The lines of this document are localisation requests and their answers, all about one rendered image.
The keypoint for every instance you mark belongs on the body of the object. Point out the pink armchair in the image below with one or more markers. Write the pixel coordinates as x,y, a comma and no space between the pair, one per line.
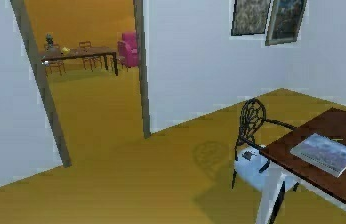
128,49

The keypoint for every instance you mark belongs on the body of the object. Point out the small dark grey object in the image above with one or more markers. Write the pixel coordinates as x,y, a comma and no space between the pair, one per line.
247,155

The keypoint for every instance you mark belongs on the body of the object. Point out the brown wooden dining chair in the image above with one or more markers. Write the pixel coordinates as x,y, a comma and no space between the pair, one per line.
55,63
88,55

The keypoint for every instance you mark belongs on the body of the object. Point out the dark wooden dining table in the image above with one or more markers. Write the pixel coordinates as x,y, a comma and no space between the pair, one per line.
81,54

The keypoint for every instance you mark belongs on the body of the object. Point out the grey speckled framed picture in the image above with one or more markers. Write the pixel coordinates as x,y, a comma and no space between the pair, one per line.
249,16

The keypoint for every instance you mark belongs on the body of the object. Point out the yellow bowl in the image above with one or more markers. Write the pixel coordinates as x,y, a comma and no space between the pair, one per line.
65,50

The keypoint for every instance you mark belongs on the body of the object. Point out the dark house plant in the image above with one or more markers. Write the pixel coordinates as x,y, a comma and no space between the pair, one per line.
49,40

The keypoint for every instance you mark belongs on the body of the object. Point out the dark blue framed picture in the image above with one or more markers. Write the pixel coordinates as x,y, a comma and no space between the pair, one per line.
287,20

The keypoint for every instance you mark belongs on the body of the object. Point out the dark brown desk white legs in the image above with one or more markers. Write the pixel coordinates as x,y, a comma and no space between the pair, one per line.
327,146

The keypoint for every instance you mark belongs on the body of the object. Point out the grey blue book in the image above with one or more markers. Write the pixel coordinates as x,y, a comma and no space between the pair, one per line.
326,153

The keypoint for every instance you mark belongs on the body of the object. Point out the yellow pencil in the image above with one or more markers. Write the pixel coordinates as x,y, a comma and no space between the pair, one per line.
338,139

